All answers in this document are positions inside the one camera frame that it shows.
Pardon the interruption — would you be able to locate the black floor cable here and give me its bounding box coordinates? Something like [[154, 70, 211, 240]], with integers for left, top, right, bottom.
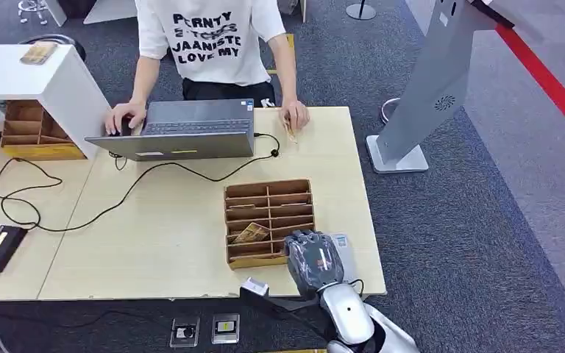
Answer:
[[0, 310, 168, 333]]

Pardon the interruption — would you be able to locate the person's right hand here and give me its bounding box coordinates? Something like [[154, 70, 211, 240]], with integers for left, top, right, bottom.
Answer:
[[104, 101, 148, 137]]

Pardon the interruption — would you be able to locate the round stanchion base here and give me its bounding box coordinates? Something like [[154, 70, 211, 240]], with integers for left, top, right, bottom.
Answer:
[[379, 97, 403, 126], [345, 0, 378, 21]]

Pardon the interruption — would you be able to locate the white furniture panel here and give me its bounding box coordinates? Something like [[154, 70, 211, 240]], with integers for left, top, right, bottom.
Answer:
[[43, 0, 138, 28]]

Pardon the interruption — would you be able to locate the floor socket with yellow label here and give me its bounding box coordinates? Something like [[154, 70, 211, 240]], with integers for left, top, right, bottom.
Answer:
[[211, 313, 241, 346]]

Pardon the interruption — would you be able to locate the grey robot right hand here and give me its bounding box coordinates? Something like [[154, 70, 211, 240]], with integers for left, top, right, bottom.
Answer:
[[283, 229, 346, 298]]

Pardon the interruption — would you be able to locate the person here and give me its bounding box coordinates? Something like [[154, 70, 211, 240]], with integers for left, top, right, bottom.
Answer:
[[104, 0, 311, 136]]

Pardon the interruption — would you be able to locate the floor socket with black plug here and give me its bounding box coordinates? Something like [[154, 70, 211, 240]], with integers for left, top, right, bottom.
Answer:
[[168, 315, 201, 349]]

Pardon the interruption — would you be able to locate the black round stool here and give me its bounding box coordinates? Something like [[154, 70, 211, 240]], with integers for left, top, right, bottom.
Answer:
[[18, 34, 88, 63]]

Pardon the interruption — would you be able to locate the black power adapter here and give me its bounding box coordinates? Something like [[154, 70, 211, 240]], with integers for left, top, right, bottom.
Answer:
[[0, 224, 29, 274]]

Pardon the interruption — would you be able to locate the person's left hand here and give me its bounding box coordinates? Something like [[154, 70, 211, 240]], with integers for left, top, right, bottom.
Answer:
[[280, 99, 311, 132]]

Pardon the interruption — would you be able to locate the white desk shelf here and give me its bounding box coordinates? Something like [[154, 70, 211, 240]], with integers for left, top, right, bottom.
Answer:
[[0, 43, 113, 160]]

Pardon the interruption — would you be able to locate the grey laptop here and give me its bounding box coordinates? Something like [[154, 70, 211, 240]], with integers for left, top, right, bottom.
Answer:
[[85, 99, 256, 163]]

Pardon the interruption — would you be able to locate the chrome chair base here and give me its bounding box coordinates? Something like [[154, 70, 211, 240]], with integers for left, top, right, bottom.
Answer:
[[17, 0, 51, 26]]

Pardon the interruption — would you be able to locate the yellow floor tape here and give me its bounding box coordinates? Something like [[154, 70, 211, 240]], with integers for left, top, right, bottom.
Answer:
[[265, 32, 296, 76]]

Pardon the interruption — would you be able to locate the grey kiosk stand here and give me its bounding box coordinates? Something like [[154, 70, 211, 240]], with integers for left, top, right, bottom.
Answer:
[[366, 0, 516, 175]]

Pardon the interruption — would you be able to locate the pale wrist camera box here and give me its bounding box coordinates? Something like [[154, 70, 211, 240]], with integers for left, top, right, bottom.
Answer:
[[241, 277, 270, 299]]

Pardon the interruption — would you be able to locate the black laptop cable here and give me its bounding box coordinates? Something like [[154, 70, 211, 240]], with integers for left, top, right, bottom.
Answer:
[[0, 132, 282, 233]]

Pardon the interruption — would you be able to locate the wooden card box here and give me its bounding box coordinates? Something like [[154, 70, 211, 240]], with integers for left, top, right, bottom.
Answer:
[[0, 99, 88, 162], [223, 178, 317, 271]]

